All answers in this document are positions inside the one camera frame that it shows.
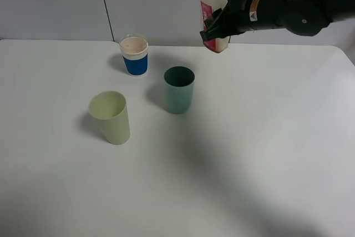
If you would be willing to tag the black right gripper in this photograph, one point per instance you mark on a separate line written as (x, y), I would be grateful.
(233, 20)

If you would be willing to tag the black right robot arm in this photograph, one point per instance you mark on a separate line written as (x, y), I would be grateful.
(300, 17)

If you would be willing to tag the teal plastic cup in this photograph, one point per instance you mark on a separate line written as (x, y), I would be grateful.
(179, 81)

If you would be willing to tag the blue paper cup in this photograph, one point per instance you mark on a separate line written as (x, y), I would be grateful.
(134, 50)

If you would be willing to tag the pale green plastic cup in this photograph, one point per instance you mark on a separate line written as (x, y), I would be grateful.
(109, 109)

